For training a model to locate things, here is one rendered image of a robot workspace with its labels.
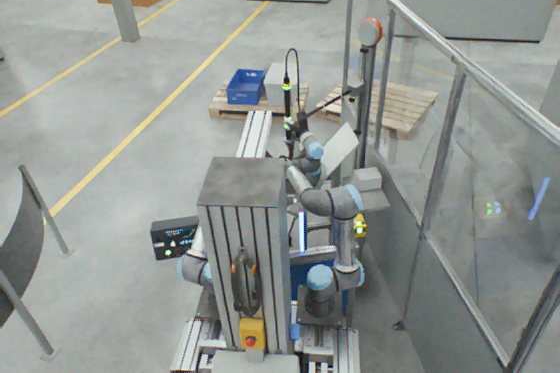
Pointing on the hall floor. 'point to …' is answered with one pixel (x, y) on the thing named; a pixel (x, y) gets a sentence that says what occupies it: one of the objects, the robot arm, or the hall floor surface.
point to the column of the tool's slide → (364, 109)
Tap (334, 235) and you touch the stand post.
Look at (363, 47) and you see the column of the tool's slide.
